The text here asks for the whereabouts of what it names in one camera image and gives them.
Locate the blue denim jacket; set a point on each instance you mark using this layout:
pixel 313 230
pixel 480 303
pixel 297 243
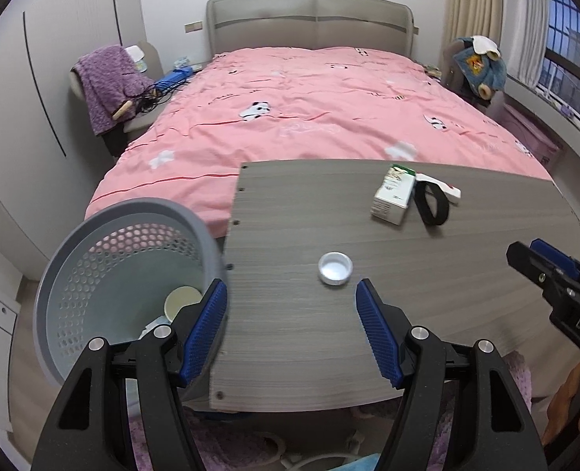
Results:
pixel 481 63

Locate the grey wood-grain table board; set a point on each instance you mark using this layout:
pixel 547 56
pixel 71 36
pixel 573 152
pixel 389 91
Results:
pixel 294 344

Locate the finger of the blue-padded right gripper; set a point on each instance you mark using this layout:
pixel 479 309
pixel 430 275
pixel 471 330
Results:
pixel 492 428

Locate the chair right of bed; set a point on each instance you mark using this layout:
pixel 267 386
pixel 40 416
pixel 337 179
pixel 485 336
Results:
pixel 453 79

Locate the small green white carton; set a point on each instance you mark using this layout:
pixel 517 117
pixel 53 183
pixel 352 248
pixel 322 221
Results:
pixel 391 201

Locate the cream lid paper cup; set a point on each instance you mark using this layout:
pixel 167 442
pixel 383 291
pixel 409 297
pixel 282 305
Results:
pixel 178 299

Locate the purple knit blanket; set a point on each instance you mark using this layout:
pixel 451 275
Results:
pixel 111 85

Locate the pink panda duvet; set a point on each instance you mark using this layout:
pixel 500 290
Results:
pixel 275 104

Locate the beige wall switch plate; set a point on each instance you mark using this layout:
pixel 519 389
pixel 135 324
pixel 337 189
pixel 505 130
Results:
pixel 194 27

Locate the grey upholstered headboard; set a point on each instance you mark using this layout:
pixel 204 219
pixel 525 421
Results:
pixel 310 24

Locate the grey perforated trash basket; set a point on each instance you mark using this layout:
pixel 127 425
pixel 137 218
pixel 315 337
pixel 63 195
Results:
pixel 111 276

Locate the white red flat card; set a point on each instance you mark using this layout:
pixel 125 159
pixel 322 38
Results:
pixel 452 192

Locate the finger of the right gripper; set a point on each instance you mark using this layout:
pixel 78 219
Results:
pixel 535 268
pixel 561 261

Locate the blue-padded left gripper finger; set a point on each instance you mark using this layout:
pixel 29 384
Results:
pixel 88 425

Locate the beige chair left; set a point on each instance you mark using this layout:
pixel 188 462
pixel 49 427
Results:
pixel 117 139

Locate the white wardrobe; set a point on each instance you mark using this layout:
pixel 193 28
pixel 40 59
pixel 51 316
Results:
pixel 50 159

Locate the beige curtain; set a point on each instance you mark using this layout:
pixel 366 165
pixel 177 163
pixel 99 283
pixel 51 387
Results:
pixel 464 18

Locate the white plastic bottle cap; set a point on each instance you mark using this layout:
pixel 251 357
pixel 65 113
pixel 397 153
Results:
pixel 335 268

